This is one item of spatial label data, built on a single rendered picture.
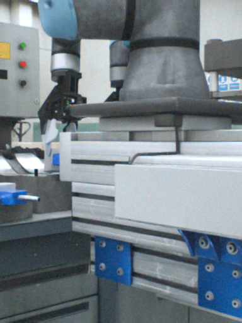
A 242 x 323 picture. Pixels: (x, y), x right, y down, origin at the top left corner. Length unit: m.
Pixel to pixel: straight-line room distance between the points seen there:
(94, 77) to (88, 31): 9.32
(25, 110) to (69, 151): 1.26
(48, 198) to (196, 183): 0.68
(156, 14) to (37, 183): 0.56
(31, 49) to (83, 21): 1.42
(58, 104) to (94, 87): 8.90
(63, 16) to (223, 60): 4.61
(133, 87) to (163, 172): 0.22
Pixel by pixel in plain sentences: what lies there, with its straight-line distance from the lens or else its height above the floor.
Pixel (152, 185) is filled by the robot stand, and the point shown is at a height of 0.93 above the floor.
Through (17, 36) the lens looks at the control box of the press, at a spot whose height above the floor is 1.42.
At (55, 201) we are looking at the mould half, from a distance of 1.18.
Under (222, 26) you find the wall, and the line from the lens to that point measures 8.46.
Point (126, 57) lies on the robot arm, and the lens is 1.43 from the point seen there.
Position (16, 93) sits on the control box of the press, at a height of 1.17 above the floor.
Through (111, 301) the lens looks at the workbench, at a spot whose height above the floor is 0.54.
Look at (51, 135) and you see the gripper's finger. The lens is 1.16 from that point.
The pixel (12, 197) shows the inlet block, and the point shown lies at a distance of 1.02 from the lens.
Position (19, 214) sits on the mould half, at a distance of 1.08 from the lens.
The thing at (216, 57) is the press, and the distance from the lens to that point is 5.35.
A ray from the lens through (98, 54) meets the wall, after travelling 10.07.
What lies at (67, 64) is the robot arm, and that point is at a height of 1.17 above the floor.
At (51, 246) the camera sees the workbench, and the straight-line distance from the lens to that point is 1.17.
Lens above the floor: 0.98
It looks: 3 degrees down
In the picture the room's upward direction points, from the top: straight up
